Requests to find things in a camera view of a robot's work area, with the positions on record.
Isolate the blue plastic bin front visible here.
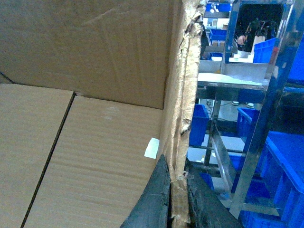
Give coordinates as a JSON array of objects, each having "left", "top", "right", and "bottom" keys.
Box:
[{"left": 189, "top": 104, "right": 209, "bottom": 146}]

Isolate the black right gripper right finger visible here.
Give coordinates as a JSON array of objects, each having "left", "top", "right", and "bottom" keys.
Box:
[{"left": 185, "top": 160, "right": 242, "bottom": 228}]

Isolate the blue bin upper shelf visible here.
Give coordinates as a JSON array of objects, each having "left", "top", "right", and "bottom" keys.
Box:
[{"left": 253, "top": 38, "right": 278, "bottom": 63}]

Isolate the blue plastic bin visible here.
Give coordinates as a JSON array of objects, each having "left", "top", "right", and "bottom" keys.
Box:
[
  {"left": 237, "top": 108, "right": 260, "bottom": 143},
  {"left": 189, "top": 104, "right": 209, "bottom": 146},
  {"left": 259, "top": 131, "right": 304, "bottom": 228}
]

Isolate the stainless steel shelf rack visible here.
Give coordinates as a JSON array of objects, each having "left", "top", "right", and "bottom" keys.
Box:
[{"left": 187, "top": 0, "right": 304, "bottom": 228}]

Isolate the blue plastic bin right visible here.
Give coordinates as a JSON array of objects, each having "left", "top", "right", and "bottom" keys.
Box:
[{"left": 259, "top": 131, "right": 304, "bottom": 228}]

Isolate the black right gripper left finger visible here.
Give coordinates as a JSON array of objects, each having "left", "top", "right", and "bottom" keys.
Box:
[{"left": 121, "top": 154, "right": 171, "bottom": 228}]

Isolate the large cardboard box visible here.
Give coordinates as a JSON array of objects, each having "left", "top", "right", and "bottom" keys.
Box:
[{"left": 0, "top": 0, "right": 206, "bottom": 228}]

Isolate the blue plastic bin middle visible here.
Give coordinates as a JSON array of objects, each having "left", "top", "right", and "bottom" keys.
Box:
[{"left": 237, "top": 108, "right": 260, "bottom": 143}]

